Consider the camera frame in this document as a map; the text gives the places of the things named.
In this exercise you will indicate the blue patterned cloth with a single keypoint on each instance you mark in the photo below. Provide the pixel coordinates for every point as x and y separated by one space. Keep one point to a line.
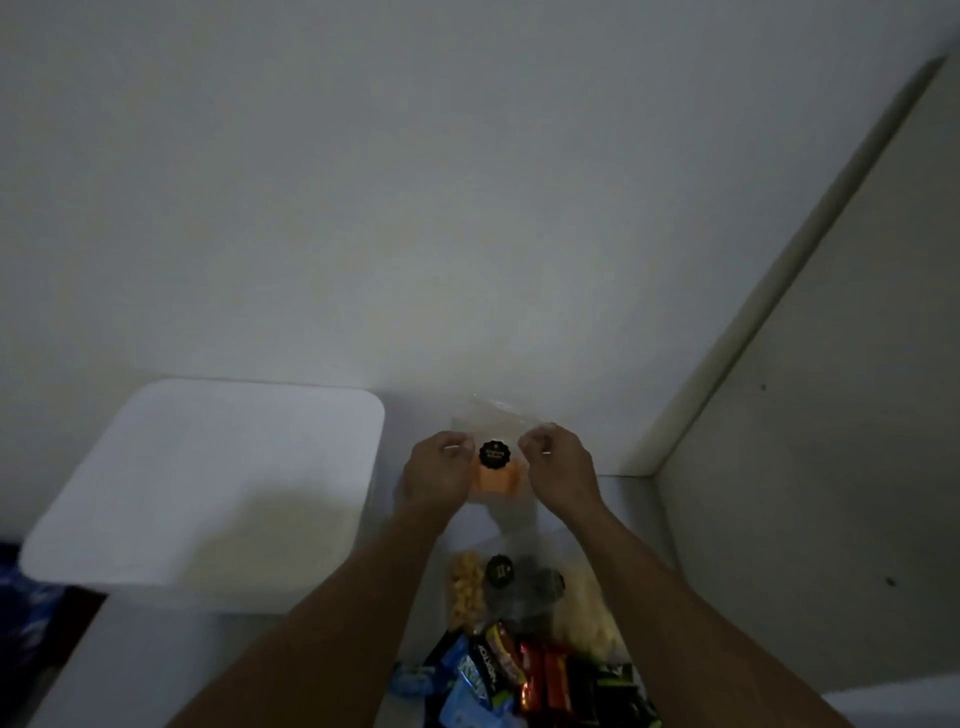
22 622

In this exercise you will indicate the clear bag of yellow puffs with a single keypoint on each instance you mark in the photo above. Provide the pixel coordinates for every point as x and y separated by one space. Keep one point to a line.
465 592

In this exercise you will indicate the person's left forearm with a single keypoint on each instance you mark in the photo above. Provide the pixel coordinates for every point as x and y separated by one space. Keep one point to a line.
330 630

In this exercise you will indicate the person's right forearm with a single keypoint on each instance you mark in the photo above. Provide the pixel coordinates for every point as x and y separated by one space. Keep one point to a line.
675 630

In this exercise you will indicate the person's left fingers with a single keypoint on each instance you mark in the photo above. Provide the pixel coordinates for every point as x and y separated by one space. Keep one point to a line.
459 448

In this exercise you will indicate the person's right fingers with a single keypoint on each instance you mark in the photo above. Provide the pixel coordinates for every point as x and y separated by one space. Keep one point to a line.
536 442

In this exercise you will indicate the clear bag of white chips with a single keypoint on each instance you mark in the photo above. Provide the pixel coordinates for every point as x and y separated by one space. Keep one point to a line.
592 622

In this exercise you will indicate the clear bag of orange snack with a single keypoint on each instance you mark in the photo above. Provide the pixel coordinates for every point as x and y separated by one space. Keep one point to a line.
497 480

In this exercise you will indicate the clear bag of dark snack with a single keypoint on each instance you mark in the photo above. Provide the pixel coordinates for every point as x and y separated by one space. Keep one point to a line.
521 589

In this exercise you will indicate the person's left hand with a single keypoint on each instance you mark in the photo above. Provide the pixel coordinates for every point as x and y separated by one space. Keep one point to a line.
431 480

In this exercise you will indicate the white lidded plastic bin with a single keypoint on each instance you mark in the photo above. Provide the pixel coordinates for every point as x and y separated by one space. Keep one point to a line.
202 487

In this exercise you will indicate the pile of colourful snack packets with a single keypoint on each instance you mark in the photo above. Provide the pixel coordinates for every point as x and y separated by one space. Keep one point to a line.
517 682

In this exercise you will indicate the person's right hand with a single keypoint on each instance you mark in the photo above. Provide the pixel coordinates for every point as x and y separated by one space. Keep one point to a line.
562 476

